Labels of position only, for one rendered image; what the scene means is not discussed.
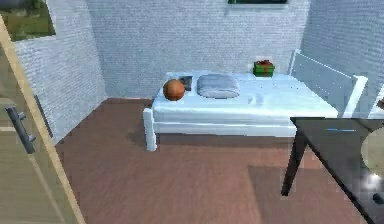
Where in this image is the orange basketball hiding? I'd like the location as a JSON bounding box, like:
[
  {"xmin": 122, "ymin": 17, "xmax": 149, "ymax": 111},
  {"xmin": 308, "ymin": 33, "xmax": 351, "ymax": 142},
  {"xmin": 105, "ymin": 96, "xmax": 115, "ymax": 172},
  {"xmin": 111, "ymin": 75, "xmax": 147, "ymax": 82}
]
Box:
[{"xmin": 162, "ymin": 78, "xmax": 186, "ymax": 102}]

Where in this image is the grey pillow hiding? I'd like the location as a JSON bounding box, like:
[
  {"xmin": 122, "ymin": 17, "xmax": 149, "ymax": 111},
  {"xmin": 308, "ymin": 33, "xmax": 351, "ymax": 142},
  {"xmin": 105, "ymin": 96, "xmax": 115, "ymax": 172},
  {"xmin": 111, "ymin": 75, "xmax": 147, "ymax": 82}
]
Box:
[{"xmin": 196, "ymin": 73, "xmax": 241, "ymax": 100}]

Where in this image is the white bed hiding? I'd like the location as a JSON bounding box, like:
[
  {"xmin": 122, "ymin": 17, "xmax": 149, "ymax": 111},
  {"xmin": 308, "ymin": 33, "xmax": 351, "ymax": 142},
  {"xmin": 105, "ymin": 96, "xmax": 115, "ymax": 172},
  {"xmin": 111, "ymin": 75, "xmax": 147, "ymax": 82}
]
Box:
[{"xmin": 142, "ymin": 49, "xmax": 369, "ymax": 153}]

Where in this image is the green gift box red bow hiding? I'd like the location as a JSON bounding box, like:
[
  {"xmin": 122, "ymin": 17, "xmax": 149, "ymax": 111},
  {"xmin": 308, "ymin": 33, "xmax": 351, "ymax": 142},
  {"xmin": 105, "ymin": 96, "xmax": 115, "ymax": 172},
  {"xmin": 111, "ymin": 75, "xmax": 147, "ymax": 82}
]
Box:
[{"xmin": 252, "ymin": 59, "xmax": 276, "ymax": 78}]

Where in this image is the black table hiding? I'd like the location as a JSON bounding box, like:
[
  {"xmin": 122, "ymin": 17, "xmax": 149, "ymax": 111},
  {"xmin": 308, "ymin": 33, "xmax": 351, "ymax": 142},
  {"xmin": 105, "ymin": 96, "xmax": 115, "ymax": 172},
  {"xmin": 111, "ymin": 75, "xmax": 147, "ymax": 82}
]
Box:
[{"xmin": 280, "ymin": 116, "xmax": 384, "ymax": 224}]

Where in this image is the thin blue pen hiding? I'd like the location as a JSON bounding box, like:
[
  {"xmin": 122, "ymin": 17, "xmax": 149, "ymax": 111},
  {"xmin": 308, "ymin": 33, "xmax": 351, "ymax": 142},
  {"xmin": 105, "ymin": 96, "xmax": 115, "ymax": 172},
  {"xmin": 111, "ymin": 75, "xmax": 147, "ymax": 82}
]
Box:
[{"xmin": 325, "ymin": 127, "xmax": 357, "ymax": 133}]

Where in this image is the beige room door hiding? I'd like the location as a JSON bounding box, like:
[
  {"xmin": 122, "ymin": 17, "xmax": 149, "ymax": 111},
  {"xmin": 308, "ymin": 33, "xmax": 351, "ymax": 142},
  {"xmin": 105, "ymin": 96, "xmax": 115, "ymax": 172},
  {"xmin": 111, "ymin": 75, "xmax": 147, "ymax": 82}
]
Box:
[{"xmin": 0, "ymin": 14, "xmax": 87, "ymax": 224}]

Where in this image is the pale round plate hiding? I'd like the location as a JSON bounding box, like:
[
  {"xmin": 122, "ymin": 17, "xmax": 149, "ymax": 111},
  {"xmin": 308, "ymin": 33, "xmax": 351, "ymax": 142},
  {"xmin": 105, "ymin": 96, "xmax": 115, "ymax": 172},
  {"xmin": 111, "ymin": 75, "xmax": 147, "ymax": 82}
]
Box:
[{"xmin": 360, "ymin": 127, "xmax": 384, "ymax": 178}]

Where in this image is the dark grey door handle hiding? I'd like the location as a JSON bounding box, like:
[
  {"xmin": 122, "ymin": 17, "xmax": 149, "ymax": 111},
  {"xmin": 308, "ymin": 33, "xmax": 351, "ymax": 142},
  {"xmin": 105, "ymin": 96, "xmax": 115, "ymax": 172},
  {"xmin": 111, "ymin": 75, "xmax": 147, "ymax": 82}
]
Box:
[{"xmin": 4, "ymin": 105, "xmax": 37, "ymax": 155}]

